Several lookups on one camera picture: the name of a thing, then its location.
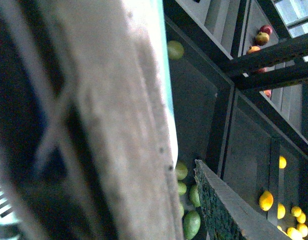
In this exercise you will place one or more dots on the black fruit display tray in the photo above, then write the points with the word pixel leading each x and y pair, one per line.
pixel 202 98

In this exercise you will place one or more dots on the light teal plastic basket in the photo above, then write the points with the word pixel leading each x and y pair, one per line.
pixel 109 60

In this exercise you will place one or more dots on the green lime far back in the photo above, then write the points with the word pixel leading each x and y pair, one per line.
pixel 175 50

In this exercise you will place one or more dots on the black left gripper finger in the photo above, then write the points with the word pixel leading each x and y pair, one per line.
pixel 226 215

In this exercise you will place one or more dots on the brown basket handle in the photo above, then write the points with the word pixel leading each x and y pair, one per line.
pixel 87 134

